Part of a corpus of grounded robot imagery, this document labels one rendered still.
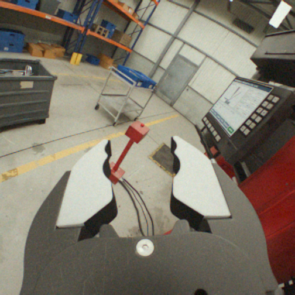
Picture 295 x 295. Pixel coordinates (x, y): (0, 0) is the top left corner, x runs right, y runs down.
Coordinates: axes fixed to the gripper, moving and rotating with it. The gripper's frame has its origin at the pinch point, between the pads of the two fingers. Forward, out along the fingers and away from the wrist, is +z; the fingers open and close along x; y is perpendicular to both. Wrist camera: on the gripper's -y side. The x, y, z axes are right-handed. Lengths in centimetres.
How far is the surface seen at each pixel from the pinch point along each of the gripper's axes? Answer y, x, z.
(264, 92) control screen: 1, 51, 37
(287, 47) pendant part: -21, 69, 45
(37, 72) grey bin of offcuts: -16, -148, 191
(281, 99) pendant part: 1, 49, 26
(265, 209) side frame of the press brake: 39, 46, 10
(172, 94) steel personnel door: 124, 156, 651
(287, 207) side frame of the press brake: 36, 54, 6
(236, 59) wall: -52, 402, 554
